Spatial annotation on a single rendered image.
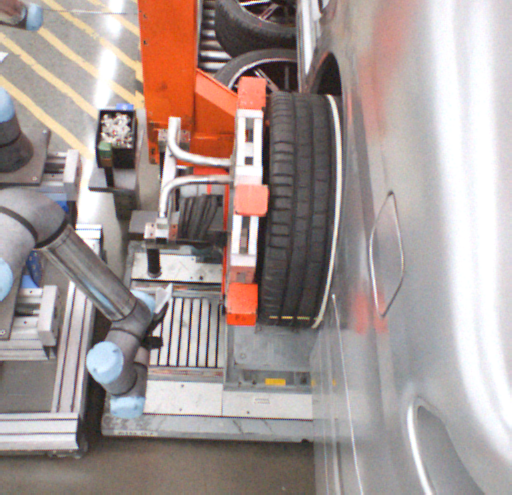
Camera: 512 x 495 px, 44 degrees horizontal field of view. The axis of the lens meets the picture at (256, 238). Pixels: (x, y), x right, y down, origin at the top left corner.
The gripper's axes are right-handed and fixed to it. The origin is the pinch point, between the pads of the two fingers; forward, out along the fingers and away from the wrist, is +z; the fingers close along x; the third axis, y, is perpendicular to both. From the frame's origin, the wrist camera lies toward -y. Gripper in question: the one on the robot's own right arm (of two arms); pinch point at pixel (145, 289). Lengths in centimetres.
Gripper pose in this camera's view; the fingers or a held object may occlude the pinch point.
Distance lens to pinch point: 166.2
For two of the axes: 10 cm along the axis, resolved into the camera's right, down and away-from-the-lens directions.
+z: -0.3, -7.6, 6.5
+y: -2.5, -6.3, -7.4
